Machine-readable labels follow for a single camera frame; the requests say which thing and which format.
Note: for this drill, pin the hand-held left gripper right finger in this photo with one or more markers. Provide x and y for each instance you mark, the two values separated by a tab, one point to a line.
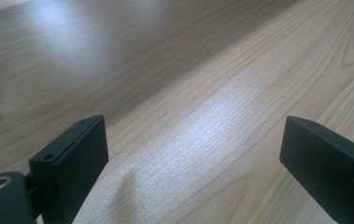
330	168

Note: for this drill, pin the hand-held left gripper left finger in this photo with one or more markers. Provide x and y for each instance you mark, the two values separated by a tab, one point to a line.
72	161

